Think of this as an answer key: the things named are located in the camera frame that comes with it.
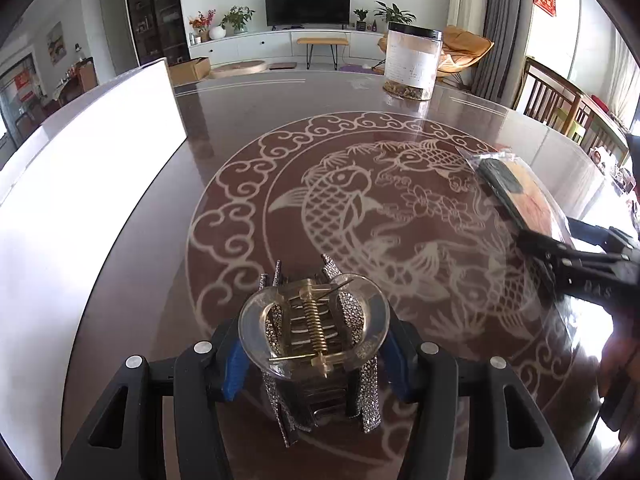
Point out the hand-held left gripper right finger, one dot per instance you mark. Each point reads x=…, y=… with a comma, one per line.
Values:
x=400, y=375

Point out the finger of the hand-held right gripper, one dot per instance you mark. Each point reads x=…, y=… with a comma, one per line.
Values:
x=555, y=257
x=605, y=237

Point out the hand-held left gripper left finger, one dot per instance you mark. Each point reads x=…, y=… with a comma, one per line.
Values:
x=235, y=375

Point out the clear packet with orange card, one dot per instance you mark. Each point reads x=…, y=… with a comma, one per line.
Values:
x=520, y=190

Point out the clear rhinestone hair claw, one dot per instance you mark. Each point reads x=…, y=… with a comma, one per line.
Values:
x=310, y=330

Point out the person's right hand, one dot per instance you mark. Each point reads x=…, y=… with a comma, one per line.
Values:
x=622, y=355

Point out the cluttered wooden side table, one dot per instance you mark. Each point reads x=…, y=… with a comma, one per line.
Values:
x=607, y=140

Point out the wooden slatted chair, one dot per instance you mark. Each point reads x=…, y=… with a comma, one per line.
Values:
x=545, y=95

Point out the white sheer curtain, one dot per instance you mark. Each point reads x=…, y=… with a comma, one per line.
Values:
x=622, y=75

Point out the orange lounge chair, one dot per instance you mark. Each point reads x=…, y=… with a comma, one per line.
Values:
x=465, y=47

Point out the grey curtain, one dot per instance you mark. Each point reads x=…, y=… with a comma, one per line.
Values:
x=505, y=30

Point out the clear jar with black lid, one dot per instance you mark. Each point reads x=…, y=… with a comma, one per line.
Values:
x=412, y=60

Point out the purple floor mat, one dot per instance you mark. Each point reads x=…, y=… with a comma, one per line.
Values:
x=356, y=67

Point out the broad leaf potted plant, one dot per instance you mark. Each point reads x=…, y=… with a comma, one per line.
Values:
x=395, y=12

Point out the round low wooden table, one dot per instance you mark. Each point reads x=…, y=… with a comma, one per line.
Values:
x=237, y=68

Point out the cardboard box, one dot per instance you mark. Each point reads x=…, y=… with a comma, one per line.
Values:
x=190, y=71

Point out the small potted plant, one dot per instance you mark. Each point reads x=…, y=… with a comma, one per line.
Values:
x=360, y=19

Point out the wooden bench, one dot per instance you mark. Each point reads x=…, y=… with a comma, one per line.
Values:
x=322, y=41

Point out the white television cabinet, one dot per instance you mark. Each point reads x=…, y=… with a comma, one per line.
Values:
x=250, y=45

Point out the white round vase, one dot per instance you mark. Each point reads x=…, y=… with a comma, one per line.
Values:
x=217, y=32

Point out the red flower arrangement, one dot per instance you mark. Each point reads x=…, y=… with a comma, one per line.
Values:
x=201, y=22

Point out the black television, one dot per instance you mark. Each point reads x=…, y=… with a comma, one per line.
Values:
x=306, y=5

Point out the bushy green potted plant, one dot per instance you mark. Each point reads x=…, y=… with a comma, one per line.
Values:
x=237, y=19

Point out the dark display cabinet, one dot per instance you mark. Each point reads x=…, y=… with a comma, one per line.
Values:
x=155, y=10

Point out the wall painting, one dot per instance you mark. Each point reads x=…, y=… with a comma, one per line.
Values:
x=55, y=42

